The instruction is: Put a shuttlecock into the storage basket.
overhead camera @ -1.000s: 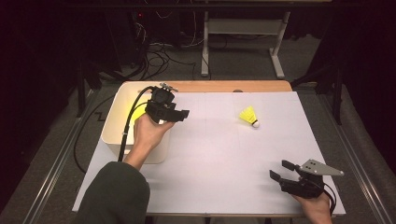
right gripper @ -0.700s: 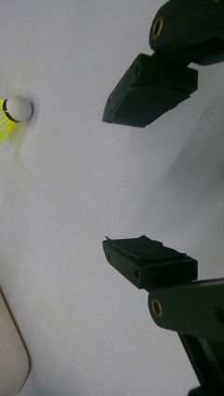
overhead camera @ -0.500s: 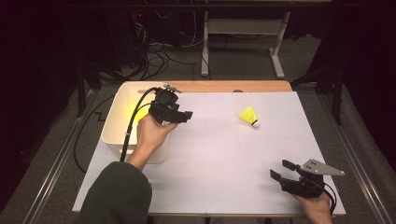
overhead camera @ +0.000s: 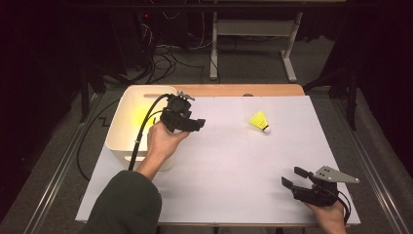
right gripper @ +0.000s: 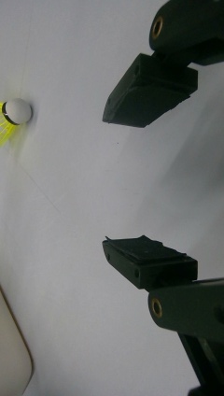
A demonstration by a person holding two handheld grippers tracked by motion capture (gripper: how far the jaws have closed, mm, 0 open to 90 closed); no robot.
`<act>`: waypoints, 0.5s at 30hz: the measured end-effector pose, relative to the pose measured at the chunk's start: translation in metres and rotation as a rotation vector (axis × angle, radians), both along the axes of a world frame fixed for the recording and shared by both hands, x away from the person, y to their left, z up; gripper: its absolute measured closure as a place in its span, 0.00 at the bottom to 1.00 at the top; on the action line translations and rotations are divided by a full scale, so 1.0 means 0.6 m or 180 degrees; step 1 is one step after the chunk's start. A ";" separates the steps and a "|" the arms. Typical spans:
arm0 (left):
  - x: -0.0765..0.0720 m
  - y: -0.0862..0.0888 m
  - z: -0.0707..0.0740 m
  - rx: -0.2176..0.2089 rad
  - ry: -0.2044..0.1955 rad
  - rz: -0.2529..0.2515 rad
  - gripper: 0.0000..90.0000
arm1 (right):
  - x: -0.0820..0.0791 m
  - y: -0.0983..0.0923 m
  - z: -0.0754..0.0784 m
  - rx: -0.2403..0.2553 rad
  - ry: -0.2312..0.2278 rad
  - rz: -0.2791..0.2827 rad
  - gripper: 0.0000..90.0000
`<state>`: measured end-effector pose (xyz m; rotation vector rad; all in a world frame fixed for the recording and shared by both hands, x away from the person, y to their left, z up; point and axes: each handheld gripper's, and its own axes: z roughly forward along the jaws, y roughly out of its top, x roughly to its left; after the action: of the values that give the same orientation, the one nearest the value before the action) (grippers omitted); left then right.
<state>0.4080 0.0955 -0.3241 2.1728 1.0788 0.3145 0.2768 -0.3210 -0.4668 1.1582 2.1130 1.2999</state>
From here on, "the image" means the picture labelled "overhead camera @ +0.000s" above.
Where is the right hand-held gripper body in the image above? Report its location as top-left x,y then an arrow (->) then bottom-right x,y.
291,165 -> 360,208

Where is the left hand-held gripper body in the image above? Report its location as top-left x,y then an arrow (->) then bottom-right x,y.
160,91 -> 197,134

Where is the cream plastic storage bin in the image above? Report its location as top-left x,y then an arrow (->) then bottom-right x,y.
105,85 -> 179,173

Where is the yellow plastic shuttlecock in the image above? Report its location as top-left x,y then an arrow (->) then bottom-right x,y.
248,110 -> 272,135

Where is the person's right hand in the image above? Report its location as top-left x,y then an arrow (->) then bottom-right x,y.
305,200 -> 348,234

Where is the person's left hand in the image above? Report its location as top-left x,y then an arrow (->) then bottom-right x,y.
146,121 -> 191,164

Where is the white paper sheet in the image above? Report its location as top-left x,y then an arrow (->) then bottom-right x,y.
75,95 -> 361,225

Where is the dark equipment with red light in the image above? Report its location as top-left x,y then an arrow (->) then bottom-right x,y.
137,9 -> 191,50

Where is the black metal stand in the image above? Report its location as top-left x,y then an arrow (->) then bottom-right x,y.
303,64 -> 358,132
79,61 -> 108,124

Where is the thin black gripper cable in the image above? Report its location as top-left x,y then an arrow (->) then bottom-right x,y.
336,189 -> 353,225

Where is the thick black cable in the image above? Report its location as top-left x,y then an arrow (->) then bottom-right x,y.
128,93 -> 171,172

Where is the bundle of tangled cables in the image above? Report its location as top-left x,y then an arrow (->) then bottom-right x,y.
139,9 -> 207,86

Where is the aluminium rail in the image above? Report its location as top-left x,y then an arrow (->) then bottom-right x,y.
23,94 -> 102,234
330,97 -> 408,234

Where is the long black looped cable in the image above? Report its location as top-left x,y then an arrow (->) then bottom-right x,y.
76,98 -> 122,182

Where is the white metal desk frame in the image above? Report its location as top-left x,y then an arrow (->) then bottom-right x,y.
208,11 -> 305,84

